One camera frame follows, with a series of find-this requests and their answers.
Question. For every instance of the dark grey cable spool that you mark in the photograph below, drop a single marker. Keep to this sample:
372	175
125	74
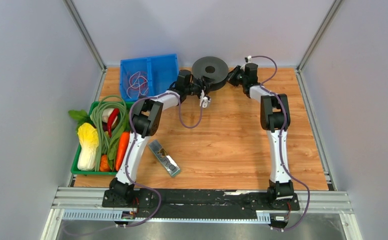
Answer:
212	67

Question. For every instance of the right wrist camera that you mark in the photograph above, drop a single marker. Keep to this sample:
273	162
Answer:
248	59

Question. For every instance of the small orange toy pumpkin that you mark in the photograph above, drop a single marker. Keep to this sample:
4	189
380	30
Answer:
104	166

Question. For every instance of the blue divided plastic bin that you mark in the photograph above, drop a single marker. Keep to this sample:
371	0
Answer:
147	76

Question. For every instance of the aluminium frame rail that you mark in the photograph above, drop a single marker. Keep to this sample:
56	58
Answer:
85	203

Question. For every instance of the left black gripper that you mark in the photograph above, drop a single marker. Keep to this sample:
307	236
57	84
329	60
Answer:
206	81

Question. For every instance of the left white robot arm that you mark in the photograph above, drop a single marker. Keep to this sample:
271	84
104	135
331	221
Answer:
144	118

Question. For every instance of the white toy mushroom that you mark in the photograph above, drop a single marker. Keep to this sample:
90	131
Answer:
105	116

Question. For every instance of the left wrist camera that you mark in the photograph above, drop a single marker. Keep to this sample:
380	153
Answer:
205	100

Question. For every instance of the green vegetable crate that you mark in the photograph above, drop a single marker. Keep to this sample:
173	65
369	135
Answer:
103	137

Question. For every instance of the red toy chili pepper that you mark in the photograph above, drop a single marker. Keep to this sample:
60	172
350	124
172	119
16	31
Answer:
111	120

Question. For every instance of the toy napa cabbage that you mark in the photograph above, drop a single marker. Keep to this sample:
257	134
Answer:
89	142

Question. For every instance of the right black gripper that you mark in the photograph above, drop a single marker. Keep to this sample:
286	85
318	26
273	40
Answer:
230	78

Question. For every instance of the grey circuit board strip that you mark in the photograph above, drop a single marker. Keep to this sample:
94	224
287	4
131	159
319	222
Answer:
164	158

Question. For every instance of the green toy leafy vegetable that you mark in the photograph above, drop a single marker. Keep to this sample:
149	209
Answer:
80	116

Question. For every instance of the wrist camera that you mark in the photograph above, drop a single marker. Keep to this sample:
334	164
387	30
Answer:
205	100
248	59

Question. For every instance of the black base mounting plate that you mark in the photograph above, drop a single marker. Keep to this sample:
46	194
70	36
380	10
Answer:
201	204

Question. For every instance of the orange toy carrot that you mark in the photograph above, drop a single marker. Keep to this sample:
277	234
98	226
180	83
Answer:
121	149

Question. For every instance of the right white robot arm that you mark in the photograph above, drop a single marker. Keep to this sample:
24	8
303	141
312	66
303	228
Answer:
275	120

